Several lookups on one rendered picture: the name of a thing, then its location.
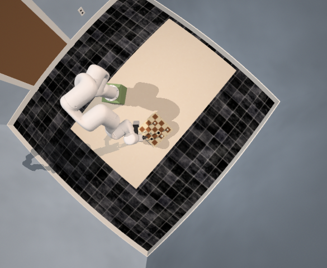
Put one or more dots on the brown and cream chessboard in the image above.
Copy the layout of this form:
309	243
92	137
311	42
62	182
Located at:
160	126

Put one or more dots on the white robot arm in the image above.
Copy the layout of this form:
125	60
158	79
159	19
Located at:
93	84

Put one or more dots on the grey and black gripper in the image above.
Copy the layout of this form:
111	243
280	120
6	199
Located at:
141	138

